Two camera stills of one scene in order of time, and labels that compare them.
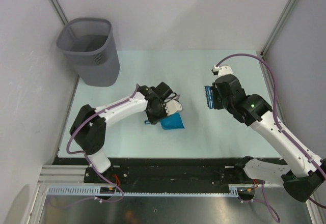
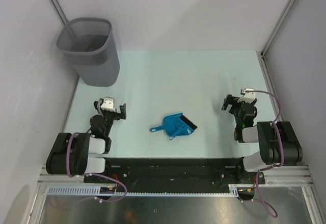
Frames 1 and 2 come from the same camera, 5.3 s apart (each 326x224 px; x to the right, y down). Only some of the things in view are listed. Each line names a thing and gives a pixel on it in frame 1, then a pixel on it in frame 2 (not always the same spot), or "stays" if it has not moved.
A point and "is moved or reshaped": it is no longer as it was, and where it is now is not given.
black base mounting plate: [196, 171] stays
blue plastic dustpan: [172, 121] is moved or reshaped
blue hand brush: [209, 91] to [186, 127]
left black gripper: [153, 120] to [117, 115]
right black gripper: [216, 105] to [229, 100]
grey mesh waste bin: [88, 43] stays
